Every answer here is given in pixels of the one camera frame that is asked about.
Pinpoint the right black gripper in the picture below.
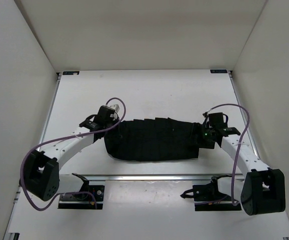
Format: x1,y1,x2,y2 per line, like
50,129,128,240
186,123,215,150

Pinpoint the black pleated skirt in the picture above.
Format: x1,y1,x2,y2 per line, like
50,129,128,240
104,117,202,162

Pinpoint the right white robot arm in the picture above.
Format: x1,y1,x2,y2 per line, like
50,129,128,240
201,112,286,216

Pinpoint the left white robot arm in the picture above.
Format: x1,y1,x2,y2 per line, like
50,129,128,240
22,104,120,202

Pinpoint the left blue corner label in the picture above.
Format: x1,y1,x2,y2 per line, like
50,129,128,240
62,71,80,76

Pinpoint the blue corner label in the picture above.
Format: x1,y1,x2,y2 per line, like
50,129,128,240
210,69,228,74
62,71,80,76

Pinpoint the right blue corner label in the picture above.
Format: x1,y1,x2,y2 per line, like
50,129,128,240
210,69,228,74

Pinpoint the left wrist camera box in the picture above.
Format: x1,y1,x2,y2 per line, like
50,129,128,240
109,104,120,113

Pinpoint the aluminium table rail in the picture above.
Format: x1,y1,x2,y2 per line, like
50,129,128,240
84,174,215,182

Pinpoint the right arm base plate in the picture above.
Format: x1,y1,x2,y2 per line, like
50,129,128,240
180,183,242,212

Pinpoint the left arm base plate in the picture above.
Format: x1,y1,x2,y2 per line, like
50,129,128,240
58,181,105,210

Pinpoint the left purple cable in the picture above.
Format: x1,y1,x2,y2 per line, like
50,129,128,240
19,97,127,211

